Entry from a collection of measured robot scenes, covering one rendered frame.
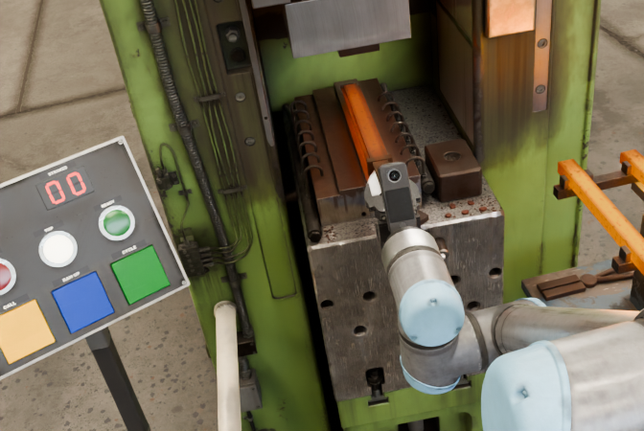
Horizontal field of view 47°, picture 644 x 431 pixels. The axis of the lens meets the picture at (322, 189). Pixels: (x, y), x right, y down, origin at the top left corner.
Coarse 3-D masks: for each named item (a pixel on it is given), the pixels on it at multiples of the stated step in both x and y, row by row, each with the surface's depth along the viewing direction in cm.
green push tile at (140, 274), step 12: (144, 252) 123; (120, 264) 121; (132, 264) 122; (144, 264) 123; (156, 264) 123; (120, 276) 121; (132, 276) 122; (144, 276) 123; (156, 276) 123; (132, 288) 122; (144, 288) 123; (156, 288) 123; (132, 300) 122
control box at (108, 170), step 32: (64, 160) 119; (96, 160) 121; (128, 160) 123; (0, 192) 115; (32, 192) 117; (64, 192) 118; (96, 192) 121; (128, 192) 123; (0, 224) 115; (32, 224) 117; (64, 224) 119; (96, 224) 120; (160, 224) 125; (0, 256) 115; (32, 256) 116; (96, 256) 120; (160, 256) 125; (32, 288) 116; (0, 352) 114
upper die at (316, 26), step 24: (312, 0) 117; (336, 0) 117; (360, 0) 118; (384, 0) 118; (408, 0) 119; (288, 24) 118; (312, 24) 119; (336, 24) 119; (360, 24) 120; (384, 24) 121; (408, 24) 121; (312, 48) 121; (336, 48) 122
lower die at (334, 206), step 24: (312, 96) 172; (336, 96) 168; (384, 96) 165; (312, 120) 163; (336, 120) 160; (384, 120) 157; (336, 144) 152; (384, 144) 149; (312, 168) 147; (336, 168) 144; (360, 168) 144; (408, 168) 141; (336, 192) 140; (360, 192) 139; (336, 216) 142; (360, 216) 142
